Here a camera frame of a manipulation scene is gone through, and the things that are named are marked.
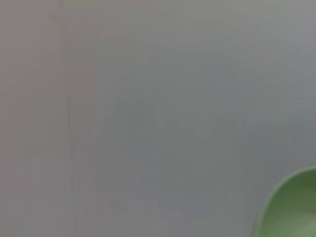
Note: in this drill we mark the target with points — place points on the green plate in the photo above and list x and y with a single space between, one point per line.
291 209

